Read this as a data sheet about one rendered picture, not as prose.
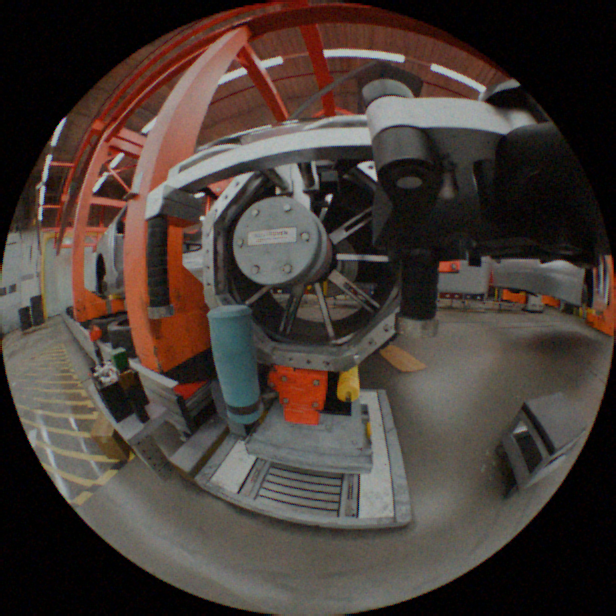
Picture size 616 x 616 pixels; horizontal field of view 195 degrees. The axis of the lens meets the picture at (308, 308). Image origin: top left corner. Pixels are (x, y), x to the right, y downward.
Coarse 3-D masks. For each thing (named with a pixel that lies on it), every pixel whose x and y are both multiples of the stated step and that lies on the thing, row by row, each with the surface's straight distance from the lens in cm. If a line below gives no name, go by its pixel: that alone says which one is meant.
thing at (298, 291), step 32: (256, 192) 57; (320, 192) 66; (352, 192) 58; (352, 224) 51; (352, 256) 48; (384, 256) 49; (256, 288) 66; (320, 288) 48; (384, 288) 56; (256, 320) 54; (288, 320) 65; (352, 320) 60
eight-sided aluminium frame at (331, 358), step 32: (320, 160) 51; (224, 192) 53; (224, 224) 55; (224, 256) 54; (224, 288) 53; (384, 320) 39; (256, 352) 46; (288, 352) 43; (320, 352) 43; (352, 352) 41
